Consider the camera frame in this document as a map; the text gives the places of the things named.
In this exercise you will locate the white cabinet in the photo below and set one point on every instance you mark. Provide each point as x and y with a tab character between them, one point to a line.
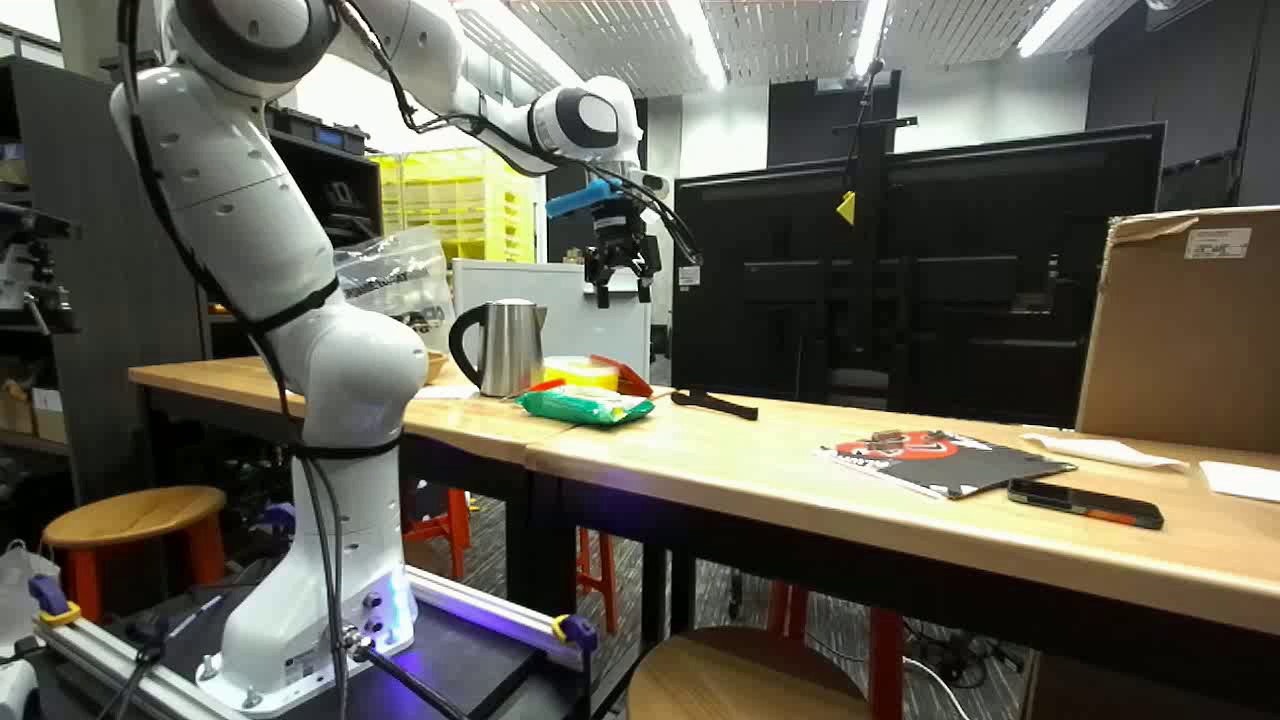
572	325

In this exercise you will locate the red and black magazine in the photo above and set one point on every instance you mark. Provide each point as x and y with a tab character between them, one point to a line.
955	464

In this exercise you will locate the black wall shelf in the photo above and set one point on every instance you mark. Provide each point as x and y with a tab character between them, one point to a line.
324	174

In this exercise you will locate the dark metal shelving unit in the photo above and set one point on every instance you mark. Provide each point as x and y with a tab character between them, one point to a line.
93	292

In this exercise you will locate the green disinfecting wipes pack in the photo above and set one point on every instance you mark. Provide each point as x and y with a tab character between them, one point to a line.
585	407

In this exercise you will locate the black smartphone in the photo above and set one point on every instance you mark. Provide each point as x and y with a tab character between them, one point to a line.
1087	506

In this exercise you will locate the wooden stool orange legs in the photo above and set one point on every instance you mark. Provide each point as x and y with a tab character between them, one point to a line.
135	513
741	679

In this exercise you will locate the white paper sheet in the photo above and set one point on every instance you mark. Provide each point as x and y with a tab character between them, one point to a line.
1107	449
1243	483

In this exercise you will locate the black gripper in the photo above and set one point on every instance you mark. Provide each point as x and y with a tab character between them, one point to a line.
623	243

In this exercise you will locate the yellow monitor tag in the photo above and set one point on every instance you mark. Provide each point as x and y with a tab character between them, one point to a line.
845	208

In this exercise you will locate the clear printed plastic bag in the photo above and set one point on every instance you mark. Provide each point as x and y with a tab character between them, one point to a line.
393	283

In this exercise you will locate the black monitor stand pole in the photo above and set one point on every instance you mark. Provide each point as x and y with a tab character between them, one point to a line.
872	127

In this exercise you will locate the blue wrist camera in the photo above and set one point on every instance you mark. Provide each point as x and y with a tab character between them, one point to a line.
585	200

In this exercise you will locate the brown cardboard box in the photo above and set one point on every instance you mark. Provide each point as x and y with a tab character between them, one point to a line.
1187	334

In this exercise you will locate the yellow lidded plastic container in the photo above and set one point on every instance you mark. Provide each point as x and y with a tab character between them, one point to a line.
583	373

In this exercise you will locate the large black monitor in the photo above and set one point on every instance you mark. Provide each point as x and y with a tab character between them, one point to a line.
932	283

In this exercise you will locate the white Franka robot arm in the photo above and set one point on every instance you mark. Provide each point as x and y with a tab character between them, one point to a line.
241	200

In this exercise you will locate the robot base platform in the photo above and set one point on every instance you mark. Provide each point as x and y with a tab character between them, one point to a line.
466	662

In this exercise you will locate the black marker pen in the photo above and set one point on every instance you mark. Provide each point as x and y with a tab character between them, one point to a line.
715	401

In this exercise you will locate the red plastic bowl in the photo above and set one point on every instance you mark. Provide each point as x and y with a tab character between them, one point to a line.
635	379

